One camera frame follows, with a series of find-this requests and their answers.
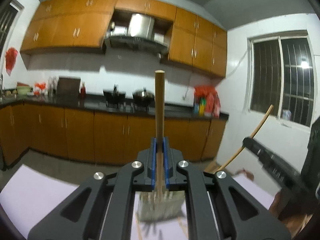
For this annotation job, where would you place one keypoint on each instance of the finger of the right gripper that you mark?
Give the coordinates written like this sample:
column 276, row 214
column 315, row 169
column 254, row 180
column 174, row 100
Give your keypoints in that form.
column 268, row 159

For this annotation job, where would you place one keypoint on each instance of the colourful boxes on counter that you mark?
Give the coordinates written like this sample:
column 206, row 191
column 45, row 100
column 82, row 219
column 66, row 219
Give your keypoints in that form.
column 199, row 105

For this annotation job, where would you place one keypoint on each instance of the red sauce bottle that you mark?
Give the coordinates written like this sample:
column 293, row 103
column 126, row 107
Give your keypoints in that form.
column 82, row 93

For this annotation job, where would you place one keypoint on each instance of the person's right hand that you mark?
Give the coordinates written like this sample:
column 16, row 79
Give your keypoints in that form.
column 282, row 206

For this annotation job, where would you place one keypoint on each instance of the black lidded wok right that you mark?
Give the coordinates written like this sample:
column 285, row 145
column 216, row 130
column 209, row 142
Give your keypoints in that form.
column 142, row 99

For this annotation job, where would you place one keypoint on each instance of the red bag on counter right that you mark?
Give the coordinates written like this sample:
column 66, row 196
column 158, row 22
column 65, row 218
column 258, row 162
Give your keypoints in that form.
column 203, row 91

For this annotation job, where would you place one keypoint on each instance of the left barred window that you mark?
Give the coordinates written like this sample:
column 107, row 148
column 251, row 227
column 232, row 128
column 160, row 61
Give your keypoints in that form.
column 9, row 18

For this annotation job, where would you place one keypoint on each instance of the green bowl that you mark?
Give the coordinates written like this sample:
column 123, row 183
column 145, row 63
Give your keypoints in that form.
column 23, row 89

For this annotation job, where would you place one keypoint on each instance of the sink faucet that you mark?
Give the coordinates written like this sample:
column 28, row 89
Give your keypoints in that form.
column 1, row 86

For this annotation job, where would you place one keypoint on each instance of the wooden cabinets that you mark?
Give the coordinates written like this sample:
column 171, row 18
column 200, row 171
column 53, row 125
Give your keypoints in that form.
column 178, row 36
column 98, row 137

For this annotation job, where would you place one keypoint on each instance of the barred window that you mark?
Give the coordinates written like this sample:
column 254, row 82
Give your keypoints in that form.
column 9, row 18
column 282, row 74

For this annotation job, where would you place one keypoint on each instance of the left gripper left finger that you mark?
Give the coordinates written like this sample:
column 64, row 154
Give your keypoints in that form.
column 102, row 206

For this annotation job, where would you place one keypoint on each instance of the right barred window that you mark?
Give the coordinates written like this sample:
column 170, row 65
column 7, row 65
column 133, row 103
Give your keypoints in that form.
column 282, row 74

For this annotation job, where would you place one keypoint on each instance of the orange bag on counter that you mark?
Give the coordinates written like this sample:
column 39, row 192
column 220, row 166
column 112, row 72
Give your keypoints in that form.
column 40, row 88

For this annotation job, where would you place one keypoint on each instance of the upper wooden cabinets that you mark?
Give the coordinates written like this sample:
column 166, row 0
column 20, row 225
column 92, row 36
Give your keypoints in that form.
column 178, row 36

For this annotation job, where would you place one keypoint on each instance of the red plastic bag on wall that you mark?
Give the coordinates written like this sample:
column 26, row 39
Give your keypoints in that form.
column 10, row 59

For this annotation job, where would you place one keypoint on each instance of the black wok left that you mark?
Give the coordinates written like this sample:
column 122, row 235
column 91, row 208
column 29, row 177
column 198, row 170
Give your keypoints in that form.
column 114, row 98

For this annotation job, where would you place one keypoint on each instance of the dark wooden cutting board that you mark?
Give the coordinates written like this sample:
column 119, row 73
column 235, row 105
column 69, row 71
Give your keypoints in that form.
column 68, row 86

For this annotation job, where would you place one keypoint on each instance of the red oil bottles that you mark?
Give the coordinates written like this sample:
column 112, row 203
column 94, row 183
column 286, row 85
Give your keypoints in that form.
column 213, row 106

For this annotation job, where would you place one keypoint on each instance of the clear jar on counter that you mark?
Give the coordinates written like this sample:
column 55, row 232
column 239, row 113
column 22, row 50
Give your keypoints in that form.
column 52, row 85

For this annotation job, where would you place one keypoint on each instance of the green perforated utensil holder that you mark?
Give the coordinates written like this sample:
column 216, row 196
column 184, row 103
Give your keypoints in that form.
column 152, row 208

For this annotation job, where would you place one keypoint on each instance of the lower wooden cabinets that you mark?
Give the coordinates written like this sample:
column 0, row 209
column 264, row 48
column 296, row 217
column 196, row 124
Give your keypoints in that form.
column 98, row 137

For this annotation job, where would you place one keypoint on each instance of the jar on windowsill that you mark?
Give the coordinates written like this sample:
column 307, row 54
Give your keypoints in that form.
column 286, row 115

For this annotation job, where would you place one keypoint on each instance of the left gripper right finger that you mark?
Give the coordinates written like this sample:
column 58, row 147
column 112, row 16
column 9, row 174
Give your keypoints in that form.
column 218, row 208

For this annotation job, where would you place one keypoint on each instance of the stainless steel range hood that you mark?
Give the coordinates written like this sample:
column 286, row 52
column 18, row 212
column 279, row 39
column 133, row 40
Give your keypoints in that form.
column 140, row 32

